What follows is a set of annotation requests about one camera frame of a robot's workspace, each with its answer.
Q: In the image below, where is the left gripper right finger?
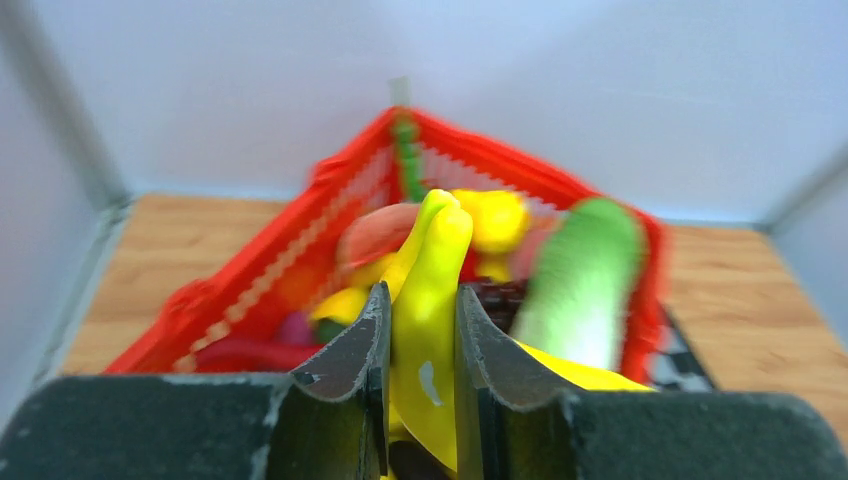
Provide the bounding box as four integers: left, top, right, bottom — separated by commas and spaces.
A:
454, 287, 847, 479

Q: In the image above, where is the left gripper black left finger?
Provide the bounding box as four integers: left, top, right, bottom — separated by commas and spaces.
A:
1, 284, 391, 479

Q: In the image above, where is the red plastic basket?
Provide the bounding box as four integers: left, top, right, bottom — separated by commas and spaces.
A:
104, 105, 669, 387

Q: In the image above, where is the yellow banana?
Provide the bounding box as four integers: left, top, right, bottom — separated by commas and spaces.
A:
384, 189, 638, 469

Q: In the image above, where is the green chili pepper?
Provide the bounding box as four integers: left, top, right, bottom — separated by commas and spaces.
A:
392, 113, 426, 203

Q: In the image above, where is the red chili pepper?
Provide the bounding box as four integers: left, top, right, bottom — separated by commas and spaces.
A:
195, 338, 323, 372

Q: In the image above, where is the yellow mango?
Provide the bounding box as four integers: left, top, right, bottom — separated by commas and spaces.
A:
308, 287, 369, 326

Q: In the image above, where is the long green cabbage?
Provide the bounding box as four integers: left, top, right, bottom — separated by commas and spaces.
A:
511, 197, 647, 370

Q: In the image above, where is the black white checkerboard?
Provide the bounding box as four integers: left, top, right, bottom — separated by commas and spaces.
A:
648, 309, 717, 392

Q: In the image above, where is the yellow lemon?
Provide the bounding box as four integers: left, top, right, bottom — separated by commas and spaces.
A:
450, 189, 531, 255

